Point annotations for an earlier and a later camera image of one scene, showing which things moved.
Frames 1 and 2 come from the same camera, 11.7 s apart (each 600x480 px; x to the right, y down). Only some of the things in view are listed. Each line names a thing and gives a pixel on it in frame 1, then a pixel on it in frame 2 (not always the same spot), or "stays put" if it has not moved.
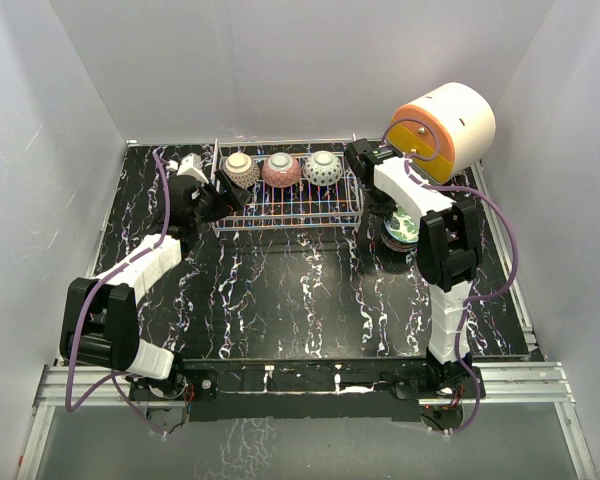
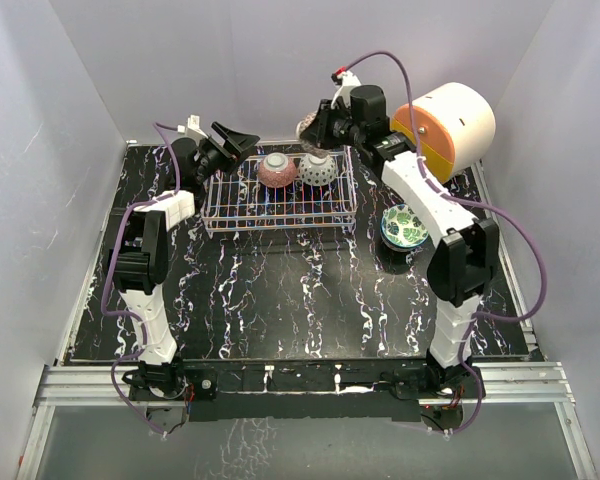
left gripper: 237,196 to 242,144
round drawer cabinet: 450,130 stays put
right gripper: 382,208 to 317,133
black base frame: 308,390 stays put
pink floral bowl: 280,170 stays put
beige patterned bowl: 245,171 to 301,125
